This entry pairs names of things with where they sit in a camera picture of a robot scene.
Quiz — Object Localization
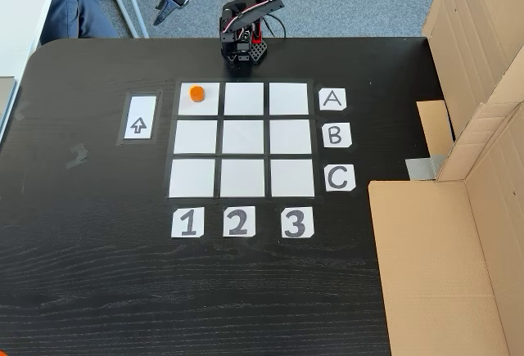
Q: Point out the white nine-square grid sheet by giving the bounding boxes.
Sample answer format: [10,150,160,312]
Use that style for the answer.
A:
[166,80,317,201]

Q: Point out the person's leg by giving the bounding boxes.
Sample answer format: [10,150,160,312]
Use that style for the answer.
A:
[38,0,121,47]

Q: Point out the white arrow paper sheet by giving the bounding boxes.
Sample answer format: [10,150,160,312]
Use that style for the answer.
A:
[122,94,159,141]

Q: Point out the white desk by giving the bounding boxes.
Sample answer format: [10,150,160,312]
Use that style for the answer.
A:
[0,0,65,81]

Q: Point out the clear tape scraps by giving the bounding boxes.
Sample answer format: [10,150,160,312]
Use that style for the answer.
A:
[64,142,90,170]

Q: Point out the clear tape piece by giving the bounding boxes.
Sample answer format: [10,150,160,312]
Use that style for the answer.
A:
[13,101,33,123]

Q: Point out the paper label letter A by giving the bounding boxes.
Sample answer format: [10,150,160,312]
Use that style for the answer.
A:
[318,88,348,112]

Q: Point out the paper label letter B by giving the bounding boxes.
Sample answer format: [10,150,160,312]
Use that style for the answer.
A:
[322,122,354,149]

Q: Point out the paper label number 1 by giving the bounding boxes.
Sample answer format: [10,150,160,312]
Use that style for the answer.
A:
[170,207,205,239]

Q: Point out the paper label number 2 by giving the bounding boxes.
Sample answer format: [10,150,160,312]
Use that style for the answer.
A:
[222,205,257,238]

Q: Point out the paper label letter C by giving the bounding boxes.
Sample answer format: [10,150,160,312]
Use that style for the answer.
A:
[324,164,357,193]

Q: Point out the paper label number 3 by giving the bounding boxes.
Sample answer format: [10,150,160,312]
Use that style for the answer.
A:
[280,206,316,240]

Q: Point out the brown cardboard box panel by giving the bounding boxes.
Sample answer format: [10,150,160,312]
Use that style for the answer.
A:
[416,0,524,183]
[368,101,524,356]

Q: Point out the black power cable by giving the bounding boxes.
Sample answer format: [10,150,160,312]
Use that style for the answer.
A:
[261,12,288,40]

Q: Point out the grey duct tape strip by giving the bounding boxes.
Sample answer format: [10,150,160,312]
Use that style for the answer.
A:
[404,154,448,183]

